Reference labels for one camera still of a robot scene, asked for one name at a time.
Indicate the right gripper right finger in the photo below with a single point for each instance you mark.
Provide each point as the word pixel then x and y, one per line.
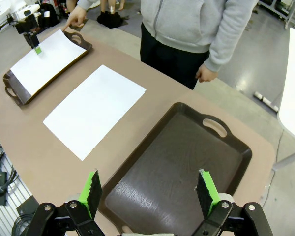
pixel 209 194

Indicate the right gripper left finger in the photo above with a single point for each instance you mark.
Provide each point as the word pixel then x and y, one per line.
pixel 88 196

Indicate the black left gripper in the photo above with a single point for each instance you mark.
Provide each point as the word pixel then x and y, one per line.
pixel 27 25

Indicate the white A4 sheet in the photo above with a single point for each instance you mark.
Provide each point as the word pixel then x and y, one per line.
pixel 51 61

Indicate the person's grey sleeved left forearm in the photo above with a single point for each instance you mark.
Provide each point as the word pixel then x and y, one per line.
pixel 223 54

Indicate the person's grey sleeved right forearm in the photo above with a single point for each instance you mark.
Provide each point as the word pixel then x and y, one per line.
pixel 87 3

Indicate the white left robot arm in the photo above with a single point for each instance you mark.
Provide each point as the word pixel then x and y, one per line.
pixel 0 9

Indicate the person's right hand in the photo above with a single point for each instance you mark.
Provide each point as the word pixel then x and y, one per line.
pixel 76 18

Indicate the person's left hand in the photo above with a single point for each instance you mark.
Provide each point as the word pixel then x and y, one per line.
pixel 207 75

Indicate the brown plastic serving tray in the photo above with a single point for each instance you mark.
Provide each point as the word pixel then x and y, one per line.
pixel 174 167
pixel 19 94

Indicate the black cloth on floor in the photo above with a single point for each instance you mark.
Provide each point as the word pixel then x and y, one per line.
pixel 110 19

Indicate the stack of white A4 paper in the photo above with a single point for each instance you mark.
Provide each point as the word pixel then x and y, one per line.
pixel 93 110

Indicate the white power strip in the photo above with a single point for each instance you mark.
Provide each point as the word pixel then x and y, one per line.
pixel 265 100

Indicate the person in grey hoodie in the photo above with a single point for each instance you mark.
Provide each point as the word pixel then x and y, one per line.
pixel 182 24

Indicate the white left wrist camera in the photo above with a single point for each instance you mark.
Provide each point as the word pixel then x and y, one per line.
pixel 29 11

